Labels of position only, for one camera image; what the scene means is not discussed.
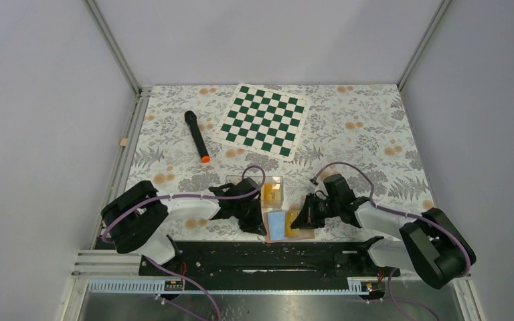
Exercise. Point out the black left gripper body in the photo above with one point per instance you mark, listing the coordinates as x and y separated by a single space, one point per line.
243 209

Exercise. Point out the green white checkerboard mat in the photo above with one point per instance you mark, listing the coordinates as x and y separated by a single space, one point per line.
264 121

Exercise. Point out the tan leather card holder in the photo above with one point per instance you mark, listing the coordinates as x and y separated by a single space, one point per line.
279 230

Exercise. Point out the aluminium frame post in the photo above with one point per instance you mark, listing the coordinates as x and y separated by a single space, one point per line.
430 30
113 46

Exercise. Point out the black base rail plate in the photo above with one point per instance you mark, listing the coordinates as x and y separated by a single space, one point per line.
256 266

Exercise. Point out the black marker orange cap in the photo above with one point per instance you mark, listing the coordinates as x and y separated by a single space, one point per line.
191 122

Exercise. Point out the floral patterned table mat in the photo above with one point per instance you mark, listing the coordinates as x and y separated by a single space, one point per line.
361 132

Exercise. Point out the aluminium frame post left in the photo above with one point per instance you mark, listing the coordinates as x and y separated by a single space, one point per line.
113 46

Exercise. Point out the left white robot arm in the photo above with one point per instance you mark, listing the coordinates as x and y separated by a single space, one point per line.
133 220

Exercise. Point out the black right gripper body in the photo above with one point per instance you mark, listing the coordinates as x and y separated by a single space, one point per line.
331 206

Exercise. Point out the aluminium frame post right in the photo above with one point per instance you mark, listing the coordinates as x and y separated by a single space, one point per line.
430 30

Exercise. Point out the yellow credit cards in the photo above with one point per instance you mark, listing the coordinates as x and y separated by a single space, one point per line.
271 195

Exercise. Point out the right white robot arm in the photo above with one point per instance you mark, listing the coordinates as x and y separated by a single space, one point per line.
428 244

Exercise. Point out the clear acrylic card box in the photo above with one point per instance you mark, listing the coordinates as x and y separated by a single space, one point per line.
258 179

